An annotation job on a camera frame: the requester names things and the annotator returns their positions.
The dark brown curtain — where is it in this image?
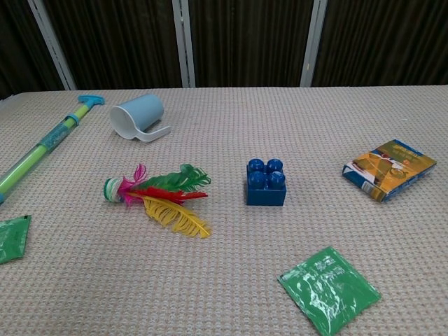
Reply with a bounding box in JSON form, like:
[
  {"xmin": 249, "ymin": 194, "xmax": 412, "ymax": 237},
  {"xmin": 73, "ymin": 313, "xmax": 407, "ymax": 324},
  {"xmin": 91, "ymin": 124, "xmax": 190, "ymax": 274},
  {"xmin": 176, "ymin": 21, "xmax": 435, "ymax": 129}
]
[{"xmin": 0, "ymin": 0, "xmax": 448, "ymax": 101}]

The grey metal frame post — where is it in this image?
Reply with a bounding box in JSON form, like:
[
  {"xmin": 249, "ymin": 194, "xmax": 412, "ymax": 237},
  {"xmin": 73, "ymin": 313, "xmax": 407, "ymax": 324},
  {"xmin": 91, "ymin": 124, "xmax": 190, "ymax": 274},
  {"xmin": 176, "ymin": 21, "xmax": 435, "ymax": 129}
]
[
  {"xmin": 299, "ymin": 0, "xmax": 328, "ymax": 88},
  {"xmin": 171, "ymin": 0, "xmax": 197, "ymax": 89},
  {"xmin": 27, "ymin": 0, "xmax": 78, "ymax": 92}
]

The colourful feather shuttlecock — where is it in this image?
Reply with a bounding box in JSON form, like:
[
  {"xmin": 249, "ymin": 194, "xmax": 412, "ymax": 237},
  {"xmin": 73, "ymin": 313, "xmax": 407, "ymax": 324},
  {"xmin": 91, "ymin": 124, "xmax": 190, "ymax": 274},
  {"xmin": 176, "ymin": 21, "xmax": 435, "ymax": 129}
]
[{"xmin": 104, "ymin": 162, "xmax": 213, "ymax": 240}]

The blue and orange snack box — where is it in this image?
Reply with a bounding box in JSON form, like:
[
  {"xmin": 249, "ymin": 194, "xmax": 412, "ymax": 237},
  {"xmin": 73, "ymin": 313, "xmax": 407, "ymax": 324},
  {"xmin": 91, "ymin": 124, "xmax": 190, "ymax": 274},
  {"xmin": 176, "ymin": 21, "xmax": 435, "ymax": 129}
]
[{"xmin": 342, "ymin": 139, "xmax": 438, "ymax": 204}]

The green foil sachet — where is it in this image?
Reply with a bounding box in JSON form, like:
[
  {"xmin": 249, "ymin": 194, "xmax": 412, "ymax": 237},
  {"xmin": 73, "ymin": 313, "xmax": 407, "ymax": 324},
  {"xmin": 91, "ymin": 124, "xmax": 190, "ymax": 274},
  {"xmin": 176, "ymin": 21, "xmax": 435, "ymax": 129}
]
[
  {"xmin": 277, "ymin": 246, "xmax": 382, "ymax": 336},
  {"xmin": 0, "ymin": 214, "xmax": 32, "ymax": 265}
]

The blue plastic building block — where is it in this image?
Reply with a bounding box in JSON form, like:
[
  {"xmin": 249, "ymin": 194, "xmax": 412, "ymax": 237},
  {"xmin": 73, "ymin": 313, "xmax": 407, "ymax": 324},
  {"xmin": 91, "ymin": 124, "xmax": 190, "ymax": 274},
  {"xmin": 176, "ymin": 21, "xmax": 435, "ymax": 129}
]
[{"xmin": 246, "ymin": 157, "xmax": 288, "ymax": 207}]

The green and blue water pump toy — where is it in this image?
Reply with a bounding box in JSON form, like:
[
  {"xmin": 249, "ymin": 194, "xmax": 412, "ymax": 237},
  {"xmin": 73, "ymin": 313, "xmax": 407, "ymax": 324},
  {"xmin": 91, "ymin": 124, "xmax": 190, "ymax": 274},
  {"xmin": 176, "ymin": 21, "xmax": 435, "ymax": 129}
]
[{"xmin": 0, "ymin": 94, "xmax": 106, "ymax": 206}]

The light blue plastic mug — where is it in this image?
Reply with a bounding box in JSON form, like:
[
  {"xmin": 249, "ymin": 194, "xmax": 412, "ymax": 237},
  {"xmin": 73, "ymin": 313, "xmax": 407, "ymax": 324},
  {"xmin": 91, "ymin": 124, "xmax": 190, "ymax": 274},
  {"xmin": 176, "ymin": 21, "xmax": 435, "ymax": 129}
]
[{"xmin": 109, "ymin": 94, "xmax": 172, "ymax": 143}]

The beige woven table cloth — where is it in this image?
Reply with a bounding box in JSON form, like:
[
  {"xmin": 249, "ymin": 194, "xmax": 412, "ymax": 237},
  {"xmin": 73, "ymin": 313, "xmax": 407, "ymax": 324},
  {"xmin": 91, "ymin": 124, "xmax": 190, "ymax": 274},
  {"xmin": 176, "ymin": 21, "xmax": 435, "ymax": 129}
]
[{"xmin": 0, "ymin": 83, "xmax": 448, "ymax": 336}]

